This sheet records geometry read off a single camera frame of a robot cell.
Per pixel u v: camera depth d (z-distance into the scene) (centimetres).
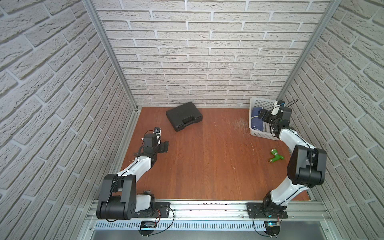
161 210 73
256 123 101
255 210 73
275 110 80
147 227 71
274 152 92
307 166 52
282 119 71
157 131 79
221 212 75
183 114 110
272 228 70
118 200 42
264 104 114
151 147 69
